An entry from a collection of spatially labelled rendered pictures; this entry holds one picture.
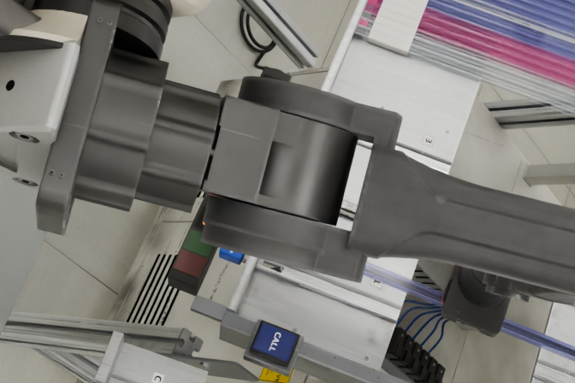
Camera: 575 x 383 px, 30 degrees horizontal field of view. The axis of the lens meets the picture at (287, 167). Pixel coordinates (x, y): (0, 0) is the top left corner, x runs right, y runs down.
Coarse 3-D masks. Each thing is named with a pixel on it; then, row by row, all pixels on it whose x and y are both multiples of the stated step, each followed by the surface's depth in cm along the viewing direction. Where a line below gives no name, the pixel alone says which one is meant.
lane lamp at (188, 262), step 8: (184, 256) 137; (192, 256) 137; (200, 256) 137; (176, 264) 136; (184, 264) 136; (192, 264) 137; (200, 264) 137; (184, 272) 136; (192, 272) 136; (200, 272) 136
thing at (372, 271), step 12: (372, 264) 126; (372, 276) 125; (384, 276) 125; (396, 276) 125; (396, 288) 126; (408, 288) 125; (420, 288) 125; (432, 288) 125; (432, 300) 125; (504, 324) 124; (516, 324) 124; (516, 336) 124; (528, 336) 124; (540, 336) 124; (552, 348) 123; (564, 348) 124
